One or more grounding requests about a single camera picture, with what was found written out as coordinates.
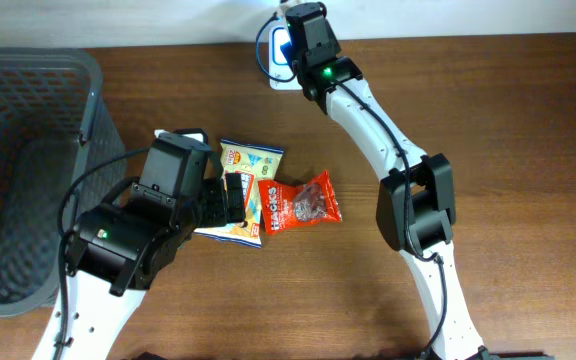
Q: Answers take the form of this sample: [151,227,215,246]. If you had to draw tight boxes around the grey plastic mesh basket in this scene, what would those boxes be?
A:
[0,48,127,317]

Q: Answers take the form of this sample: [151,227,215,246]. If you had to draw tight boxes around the beige wet wipes pack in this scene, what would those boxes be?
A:
[194,139,284,248]

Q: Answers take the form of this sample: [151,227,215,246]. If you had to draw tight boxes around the red Hacks candy bag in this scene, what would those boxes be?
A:
[258,170,342,235]

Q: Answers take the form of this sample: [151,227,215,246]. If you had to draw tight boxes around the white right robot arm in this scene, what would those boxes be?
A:
[281,2,485,359]

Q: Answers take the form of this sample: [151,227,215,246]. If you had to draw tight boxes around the white barcode scanner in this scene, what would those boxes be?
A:
[268,25,302,91]

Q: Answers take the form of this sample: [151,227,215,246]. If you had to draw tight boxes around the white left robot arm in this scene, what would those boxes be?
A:
[33,129,245,359]

